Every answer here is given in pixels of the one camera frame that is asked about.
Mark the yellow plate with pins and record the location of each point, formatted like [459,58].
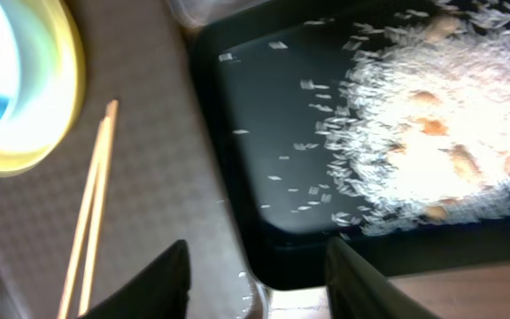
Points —
[52,83]

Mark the black waste tray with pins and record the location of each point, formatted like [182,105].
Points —
[257,75]

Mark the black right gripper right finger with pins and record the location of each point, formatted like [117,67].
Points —
[357,290]

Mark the wooden chopstick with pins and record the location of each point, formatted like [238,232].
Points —
[99,197]
[81,225]

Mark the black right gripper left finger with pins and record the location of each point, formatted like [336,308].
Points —
[160,291]

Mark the dark brown serving tray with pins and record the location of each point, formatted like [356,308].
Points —
[163,184]

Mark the rice and food scraps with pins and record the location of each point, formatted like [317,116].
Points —
[422,133]

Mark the clear plastic waste bin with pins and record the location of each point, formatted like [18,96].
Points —
[198,13]

